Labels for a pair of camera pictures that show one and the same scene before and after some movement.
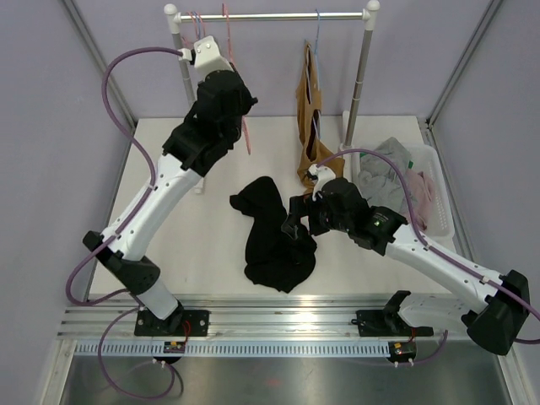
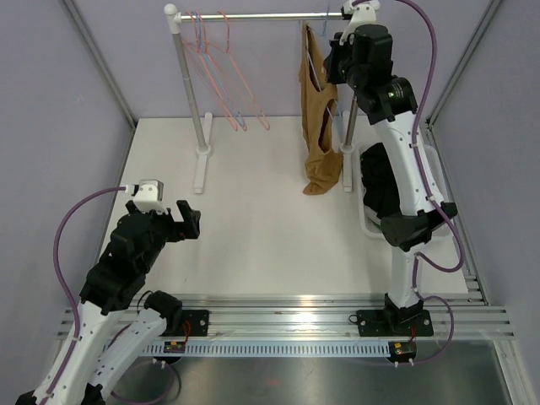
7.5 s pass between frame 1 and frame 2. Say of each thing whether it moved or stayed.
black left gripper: moved
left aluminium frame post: stayed
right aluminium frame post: stayed
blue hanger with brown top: moved
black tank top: moved
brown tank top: moved
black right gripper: moved
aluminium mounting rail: stayed
